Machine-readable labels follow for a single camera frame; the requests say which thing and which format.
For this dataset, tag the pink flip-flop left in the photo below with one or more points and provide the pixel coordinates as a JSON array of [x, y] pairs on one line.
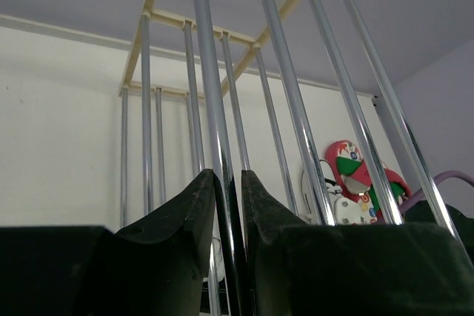
[[351, 174]]

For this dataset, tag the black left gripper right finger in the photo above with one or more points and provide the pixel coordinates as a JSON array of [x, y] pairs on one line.
[[302, 269]]

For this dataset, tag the beige chrome shoe shelf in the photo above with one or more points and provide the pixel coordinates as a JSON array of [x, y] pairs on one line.
[[230, 155]]

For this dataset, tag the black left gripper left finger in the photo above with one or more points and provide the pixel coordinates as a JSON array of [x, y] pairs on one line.
[[154, 266]]

